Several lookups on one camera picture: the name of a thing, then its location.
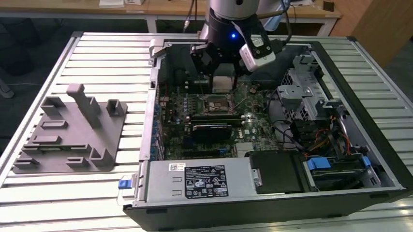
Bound red wire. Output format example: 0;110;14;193
341;132;353;155

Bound silver topped CPU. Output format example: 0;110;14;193
212;74;234;94

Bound thin arm cable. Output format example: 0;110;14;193
182;0;198;33

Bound CPU socket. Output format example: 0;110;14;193
204;94;234;115

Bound hard disk in blue carrier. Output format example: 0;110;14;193
305;156;381;191

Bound black plastic bay cover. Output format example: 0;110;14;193
248;151;311;195

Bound green motherboard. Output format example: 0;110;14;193
158;79;282;161

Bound wooden cabinet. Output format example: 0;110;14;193
331;0;413;70

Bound black and silver PC case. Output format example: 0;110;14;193
122;36;413;229

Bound wooden desk white legs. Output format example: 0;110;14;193
0;0;344;37

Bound silver chipset heatsink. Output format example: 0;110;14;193
236;142;256;154

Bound grey stand foot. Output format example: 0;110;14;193
0;78;17;99

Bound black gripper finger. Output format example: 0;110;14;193
189;43;214;80
232;54;252;85

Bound grey parts rack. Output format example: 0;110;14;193
13;83;130;174

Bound black graphics card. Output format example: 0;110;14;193
190;123;234;143

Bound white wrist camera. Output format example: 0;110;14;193
238;35;278;73

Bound silver perforated drive cage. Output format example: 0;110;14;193
276;54;348;121

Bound long black expansion slot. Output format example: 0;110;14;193
184;149;221;157

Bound silver power supply with label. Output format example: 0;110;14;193
139;159;264;206

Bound orange yellow wires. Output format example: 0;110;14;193
307;129;333;153

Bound green RAM stick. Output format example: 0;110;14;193
38;145;89;150

